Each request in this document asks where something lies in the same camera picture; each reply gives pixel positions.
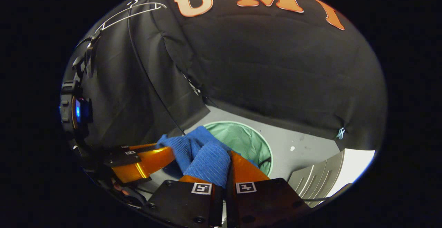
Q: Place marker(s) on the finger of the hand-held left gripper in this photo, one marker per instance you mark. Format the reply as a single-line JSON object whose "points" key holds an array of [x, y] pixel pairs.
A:
{"points": [[121, 159]]}

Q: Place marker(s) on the black backdrop cloth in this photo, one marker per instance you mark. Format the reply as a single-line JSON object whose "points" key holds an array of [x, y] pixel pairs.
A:
{"points": [[276, 65]]}

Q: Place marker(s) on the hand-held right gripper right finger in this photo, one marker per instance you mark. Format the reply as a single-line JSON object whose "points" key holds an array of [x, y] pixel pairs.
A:
{"points": [[262, 203]]}

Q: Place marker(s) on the green laundry hamper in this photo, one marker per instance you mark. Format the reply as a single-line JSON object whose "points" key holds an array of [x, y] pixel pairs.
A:
{"points": [[241, 141]]}

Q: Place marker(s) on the grey ribbed board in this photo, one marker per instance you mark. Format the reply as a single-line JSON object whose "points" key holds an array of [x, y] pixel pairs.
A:
{"points": [[321, 179]]}

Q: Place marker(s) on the white clothes hanger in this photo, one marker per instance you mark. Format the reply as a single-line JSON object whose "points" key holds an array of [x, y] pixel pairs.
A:
{"points": [[145, 12]]}

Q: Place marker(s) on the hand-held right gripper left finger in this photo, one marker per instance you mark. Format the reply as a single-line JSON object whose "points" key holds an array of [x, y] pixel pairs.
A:
{"points": [[179, 203]]}

